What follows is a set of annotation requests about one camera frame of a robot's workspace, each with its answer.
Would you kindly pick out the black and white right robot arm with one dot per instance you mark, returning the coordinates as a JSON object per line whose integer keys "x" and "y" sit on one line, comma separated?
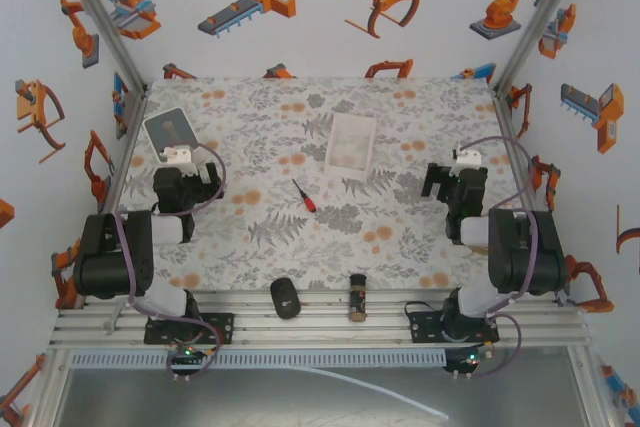
{"x": 520, "y": 257}

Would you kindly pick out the aluminium rail mounting frame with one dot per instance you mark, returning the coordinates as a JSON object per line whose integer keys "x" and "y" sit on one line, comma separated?
{"x": 320, "y": 327}

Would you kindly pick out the circuit board with led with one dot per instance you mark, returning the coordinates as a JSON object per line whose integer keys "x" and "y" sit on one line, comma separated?
{"x": 467, "y": 362}
{"x": 187, "y": 358}

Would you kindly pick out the right circuit board with LED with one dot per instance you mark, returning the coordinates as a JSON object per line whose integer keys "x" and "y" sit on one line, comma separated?
{"x": 467, "y": 362}

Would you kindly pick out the black oval computer mouse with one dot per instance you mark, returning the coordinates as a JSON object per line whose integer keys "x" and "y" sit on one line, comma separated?
{"x": 285, "y": 298}

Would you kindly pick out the left circuit board with LED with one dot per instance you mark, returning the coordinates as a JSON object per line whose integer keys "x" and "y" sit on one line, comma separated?
{"x": 187, "y": 358}

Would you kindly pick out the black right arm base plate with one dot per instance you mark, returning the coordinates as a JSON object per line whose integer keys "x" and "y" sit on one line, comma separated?
{"x": 425, "y": 327}

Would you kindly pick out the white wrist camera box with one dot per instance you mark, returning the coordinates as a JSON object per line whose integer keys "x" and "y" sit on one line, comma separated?
{"x": 467, "y": 157}
{"x": 181, "y": 157}

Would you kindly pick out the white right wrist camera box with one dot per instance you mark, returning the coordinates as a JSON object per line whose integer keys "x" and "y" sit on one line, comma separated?
{"x": 467, "y": 157}

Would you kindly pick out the clear plastic bin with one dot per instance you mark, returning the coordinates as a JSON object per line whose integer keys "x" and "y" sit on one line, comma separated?
{"x": 350, "y": 145}

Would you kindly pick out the grey rounded rectangular tray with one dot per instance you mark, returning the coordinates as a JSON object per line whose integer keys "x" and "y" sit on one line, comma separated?
{"x": 169, "y": 130}

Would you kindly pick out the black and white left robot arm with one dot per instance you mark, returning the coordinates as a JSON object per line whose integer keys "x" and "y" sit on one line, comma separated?
{"x": 112, "y": 257}

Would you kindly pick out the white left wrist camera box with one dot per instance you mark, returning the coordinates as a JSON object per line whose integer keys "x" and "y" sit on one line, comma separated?
{"x": 181, "y": 157}

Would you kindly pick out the aluminium corner post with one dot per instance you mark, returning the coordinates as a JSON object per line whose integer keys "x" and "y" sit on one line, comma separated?
{"x": 100, "y": 17}
{"x": 542, "y": 17}

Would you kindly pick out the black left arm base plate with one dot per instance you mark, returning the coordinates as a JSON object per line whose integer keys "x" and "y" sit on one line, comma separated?
{"x": 220, "y": 328}

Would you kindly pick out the dark cylindrical bottle with cork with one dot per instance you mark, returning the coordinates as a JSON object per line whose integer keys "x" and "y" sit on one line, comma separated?
{"x": 357, "y": 298}

